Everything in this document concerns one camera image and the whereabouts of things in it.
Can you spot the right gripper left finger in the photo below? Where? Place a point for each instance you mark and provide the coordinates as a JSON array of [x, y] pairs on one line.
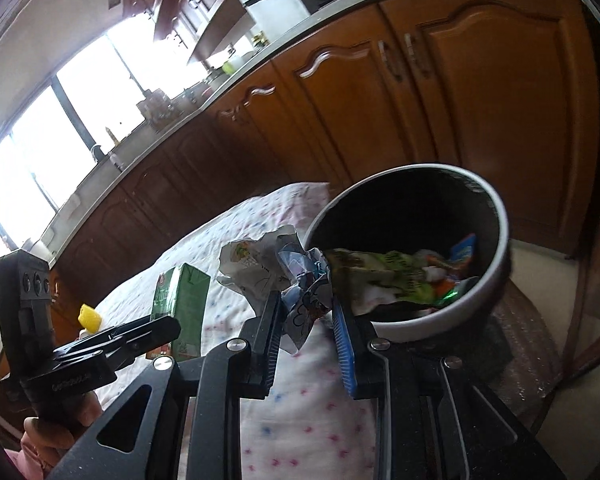
[[240, 368]]

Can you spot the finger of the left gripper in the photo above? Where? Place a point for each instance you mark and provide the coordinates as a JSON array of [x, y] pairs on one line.
[[139, 336]]

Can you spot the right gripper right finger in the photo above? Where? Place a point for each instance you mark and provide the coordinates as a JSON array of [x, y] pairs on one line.
[[417, 430]]

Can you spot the green milk carton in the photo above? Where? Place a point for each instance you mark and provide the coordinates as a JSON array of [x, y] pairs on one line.
[[182, 293]]

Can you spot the white paper ball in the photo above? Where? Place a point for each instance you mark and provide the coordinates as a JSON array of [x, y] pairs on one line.
[[277, 262]]

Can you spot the white round trash bin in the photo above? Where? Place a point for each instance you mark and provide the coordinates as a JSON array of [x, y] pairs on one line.
[[449, 215]]

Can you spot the wooden lower kitchen cabinets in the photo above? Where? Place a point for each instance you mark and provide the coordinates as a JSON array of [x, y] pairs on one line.
[[504, 88]]

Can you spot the left hand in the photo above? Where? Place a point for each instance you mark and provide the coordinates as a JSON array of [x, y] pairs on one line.
[[43, 442]]

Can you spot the yellow foam fruit net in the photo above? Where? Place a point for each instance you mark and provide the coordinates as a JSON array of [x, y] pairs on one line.
[[89, 319]]

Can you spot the floral white tablecloth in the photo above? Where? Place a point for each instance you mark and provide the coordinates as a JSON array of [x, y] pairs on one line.
[[308, 427]]

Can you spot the green snack wrapper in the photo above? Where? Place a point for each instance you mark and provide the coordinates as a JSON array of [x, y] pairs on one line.
[[367, 280]]

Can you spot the green cup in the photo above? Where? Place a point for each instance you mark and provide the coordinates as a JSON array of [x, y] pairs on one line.
[[228, 68]]

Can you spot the wooden upper wall cabinets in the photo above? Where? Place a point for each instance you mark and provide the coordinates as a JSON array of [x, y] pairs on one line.
[[205, 27]]

